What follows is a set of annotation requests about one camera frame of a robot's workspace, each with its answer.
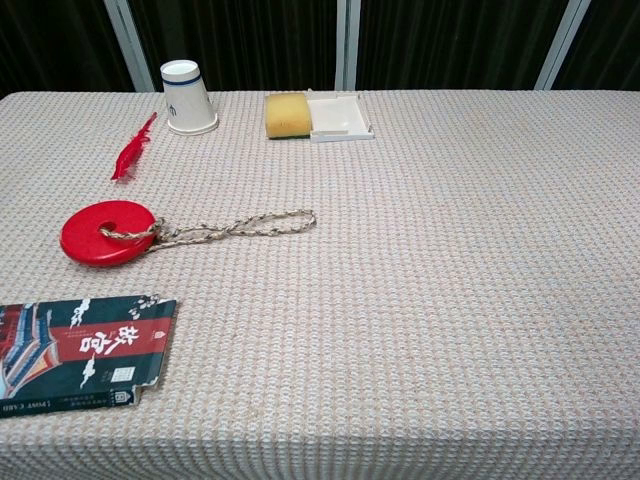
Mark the white paper cup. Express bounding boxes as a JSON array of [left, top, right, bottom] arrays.
[[160, 59, 220, 135]]

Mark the dark green postcard box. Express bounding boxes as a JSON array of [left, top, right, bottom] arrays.
[[0, 296, 178, 420]]

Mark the red feather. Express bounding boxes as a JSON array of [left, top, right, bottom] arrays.
[[110, 111, 159, 182]]

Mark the red disc with hole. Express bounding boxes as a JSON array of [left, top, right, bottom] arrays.
[[60, 199, 159, 265]]

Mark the yellow sponge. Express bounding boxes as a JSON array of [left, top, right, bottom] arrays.
[[264, 92, 312, 141]]

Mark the grey metal frame post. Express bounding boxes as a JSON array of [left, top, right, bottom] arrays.
[[333, 0, 362, 92], [103, 0, 156, 93], [534, 0, 593, 92]]

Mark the braided beige rope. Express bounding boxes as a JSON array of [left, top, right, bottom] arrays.
[[99, 209, 318, 251]]

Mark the white plastic tray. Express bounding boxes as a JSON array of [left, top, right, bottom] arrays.
[[305, 88, 376, 145]]

